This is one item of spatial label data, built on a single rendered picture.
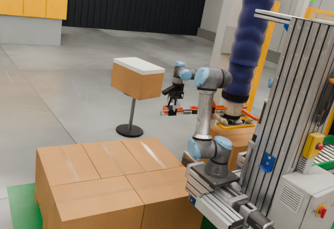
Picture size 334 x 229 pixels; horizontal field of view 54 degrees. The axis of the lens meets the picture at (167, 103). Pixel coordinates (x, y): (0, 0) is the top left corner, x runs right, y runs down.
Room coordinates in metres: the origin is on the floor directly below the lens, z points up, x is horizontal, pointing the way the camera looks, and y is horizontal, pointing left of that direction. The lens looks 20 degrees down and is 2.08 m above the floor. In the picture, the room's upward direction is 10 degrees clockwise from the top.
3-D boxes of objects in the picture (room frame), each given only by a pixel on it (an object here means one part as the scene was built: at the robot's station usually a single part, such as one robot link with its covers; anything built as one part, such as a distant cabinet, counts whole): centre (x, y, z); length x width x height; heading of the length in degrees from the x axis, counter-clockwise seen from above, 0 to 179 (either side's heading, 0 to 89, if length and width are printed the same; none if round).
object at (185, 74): (2.25, -0.10, 1.52); 0.11 x 0.11 x 0.08; 20
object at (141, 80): (4.36, 0.47, 0.82); 0.60 x 0.40 x 0.40; 50
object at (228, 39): (3.75, -0.58, 1.62); 0.20 x 0.05 x 0.30; 123
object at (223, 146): (1.83, -0.37, 1.20); 0.13 x 0.12 x 0.14; 110
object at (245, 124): (2.56, -0.59, 1.11); 0.34 x 0.10 x 0.05; 122
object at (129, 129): (4.36, 0.47, 0.31); 0.40 x 0.40 x 0.62
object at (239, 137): (2.76, -0.75, 0.75); 0.60 x 0.40 x 0.40; 122
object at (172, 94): (2.34, -0.05, 1.36); 0.09 x 0.08 x 0.12; 120
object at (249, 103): (3.72, -0.90, 1.05); 0.87 x 0.10 x 2.10; 175
